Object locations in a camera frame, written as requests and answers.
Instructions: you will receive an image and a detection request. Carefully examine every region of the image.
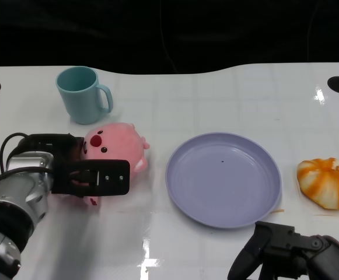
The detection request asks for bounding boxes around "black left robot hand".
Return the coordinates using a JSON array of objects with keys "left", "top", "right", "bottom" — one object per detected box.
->
[{"left": 17, "top": 133, "right": 131, "bottom": 198}]

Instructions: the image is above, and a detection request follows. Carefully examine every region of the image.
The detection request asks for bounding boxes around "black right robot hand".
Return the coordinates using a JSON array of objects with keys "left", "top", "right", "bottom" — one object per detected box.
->
[{"left": 227, "top": 221, "right": 339, "bottom": 280}]

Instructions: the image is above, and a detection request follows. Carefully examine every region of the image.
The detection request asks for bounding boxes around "pink plush beaver doll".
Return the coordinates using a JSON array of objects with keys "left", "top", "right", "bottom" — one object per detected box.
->
[{"left": 80, "top": 122, "right": 151, "bottom": 207}]

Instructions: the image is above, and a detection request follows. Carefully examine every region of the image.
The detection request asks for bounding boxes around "lavender plastic plate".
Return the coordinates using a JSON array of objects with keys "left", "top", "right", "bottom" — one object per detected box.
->
[{"left": 165, "top": 132, "right": 282, "bottom": 230}]

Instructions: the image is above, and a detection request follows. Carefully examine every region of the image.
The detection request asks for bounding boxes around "orange striped white bun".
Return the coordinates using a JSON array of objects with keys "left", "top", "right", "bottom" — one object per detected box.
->
[{"left": 296, "top": 157, "right": 339, "bottom": 210}]

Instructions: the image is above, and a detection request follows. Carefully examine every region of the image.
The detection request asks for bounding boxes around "teal plastic mug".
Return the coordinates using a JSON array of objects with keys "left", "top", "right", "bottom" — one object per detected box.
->
[{"left": 55, "top": 66, "right": 114, "bottom": 125}]

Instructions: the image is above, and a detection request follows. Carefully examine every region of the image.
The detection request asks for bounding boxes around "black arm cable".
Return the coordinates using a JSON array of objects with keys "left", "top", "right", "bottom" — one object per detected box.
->
[{"left": 0, "top": 132, "right": 29, "bottom": 173}]

